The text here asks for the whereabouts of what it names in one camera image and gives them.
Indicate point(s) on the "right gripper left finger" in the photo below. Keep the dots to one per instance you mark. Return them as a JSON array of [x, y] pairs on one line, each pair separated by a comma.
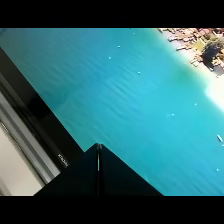
[[78, 176]]

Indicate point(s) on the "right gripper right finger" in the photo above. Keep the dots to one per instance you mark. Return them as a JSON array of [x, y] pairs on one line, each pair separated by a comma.
[[120, 176]]

